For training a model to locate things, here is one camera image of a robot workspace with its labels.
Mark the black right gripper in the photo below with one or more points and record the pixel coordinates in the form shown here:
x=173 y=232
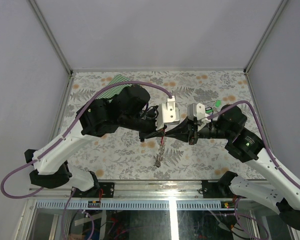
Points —
x=188 y=131

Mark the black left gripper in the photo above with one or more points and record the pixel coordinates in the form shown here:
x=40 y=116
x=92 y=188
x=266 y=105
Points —
x=154 y=111

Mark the red key tag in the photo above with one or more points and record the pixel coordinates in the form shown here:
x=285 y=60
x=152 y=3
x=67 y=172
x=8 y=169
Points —
x=162 y=140

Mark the silver keys bunch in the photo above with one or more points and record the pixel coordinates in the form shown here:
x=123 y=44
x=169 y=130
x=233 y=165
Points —
x=159 y=155

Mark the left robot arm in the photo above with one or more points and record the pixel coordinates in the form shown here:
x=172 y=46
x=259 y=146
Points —
x=97 y=118

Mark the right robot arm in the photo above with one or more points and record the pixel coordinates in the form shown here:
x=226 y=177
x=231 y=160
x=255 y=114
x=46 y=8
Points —
x=247 y=147

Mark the green key tag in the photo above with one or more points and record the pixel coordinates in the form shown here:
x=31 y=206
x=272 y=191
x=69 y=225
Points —
x=217 y=103

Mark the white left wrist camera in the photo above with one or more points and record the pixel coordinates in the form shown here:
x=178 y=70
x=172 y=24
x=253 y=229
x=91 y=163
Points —
x=168 y=114

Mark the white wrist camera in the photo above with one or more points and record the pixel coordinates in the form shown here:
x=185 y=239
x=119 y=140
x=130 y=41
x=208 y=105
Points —
x=196 y=112
x=168 y=114

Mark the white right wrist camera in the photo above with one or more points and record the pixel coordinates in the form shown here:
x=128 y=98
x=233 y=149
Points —
x=196 y=112

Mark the aluminium front rail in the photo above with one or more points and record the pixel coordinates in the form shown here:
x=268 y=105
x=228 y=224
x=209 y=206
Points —
x=138 y=190

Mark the blue slotted cable duct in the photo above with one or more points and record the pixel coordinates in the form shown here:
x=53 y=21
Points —
x=109 y=204

